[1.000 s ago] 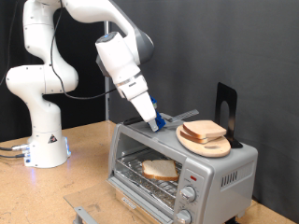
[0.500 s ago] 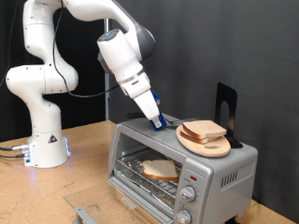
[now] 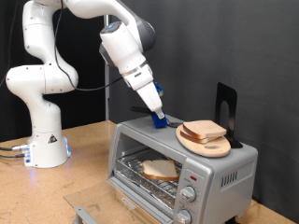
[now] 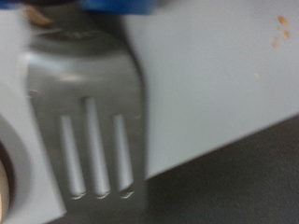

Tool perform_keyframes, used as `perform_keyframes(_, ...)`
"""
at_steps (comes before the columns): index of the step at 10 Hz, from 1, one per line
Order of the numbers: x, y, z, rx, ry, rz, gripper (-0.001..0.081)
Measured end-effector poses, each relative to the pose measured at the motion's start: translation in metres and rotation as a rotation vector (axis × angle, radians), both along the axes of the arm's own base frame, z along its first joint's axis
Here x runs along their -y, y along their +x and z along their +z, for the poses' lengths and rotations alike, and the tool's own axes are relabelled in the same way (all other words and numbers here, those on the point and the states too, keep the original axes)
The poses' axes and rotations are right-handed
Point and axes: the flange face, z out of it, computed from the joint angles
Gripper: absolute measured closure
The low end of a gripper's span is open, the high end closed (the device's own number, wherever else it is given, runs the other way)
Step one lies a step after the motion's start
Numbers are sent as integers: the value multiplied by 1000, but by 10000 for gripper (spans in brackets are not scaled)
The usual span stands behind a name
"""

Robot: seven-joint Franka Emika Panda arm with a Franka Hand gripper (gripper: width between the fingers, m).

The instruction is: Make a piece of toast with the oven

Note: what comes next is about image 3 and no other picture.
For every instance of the wooden block under oven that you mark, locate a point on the wooden block under oven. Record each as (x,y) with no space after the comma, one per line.
(137,217)

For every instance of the black spatula with blue block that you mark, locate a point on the black spatula with blue block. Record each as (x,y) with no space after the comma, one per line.
(159,123)

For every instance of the round wooden cutting board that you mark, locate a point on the round wooden cutting board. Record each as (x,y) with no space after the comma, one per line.
(211,149)

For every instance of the silver toaster oven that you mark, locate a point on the silver toaster oven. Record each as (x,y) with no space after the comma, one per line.
(218,186)

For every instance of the white bread slice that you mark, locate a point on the white bread slice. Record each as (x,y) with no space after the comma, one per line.
(191,138)
(160,169)
(204,128)

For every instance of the vertical metal pole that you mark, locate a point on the vertical metal pole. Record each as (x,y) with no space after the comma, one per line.
(107,99)

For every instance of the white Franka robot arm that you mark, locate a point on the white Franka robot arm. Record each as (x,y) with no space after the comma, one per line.
(43,124)

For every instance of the black metal bookend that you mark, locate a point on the black metal bookend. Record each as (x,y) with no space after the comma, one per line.
(232,96)

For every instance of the silver oven knob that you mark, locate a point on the silver oven knob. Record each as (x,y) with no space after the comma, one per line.
(183,217)
(187,194)

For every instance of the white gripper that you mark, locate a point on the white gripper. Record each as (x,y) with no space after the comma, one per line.
(151,98)

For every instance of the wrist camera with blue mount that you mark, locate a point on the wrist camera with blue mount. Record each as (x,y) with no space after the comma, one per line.
(159,88)

